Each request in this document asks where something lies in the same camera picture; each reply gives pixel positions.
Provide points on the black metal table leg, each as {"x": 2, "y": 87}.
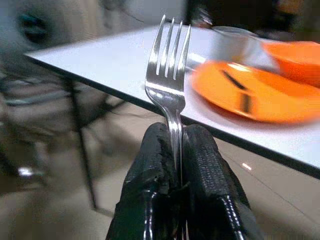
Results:
{"x": 83, "y": 140}

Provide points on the orange bowl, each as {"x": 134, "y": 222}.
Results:
{"x": 297, "y": 61}

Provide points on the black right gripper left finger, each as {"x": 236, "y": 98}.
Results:
{"x": 150, "y": 190}

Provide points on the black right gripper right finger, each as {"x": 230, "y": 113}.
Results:
{"x": 212, "y": 190}

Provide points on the orange plate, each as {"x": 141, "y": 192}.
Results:
{"x": 270, "y": 100}

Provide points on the silver metal fork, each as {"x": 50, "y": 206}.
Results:
{"x": 166, "y": 82}

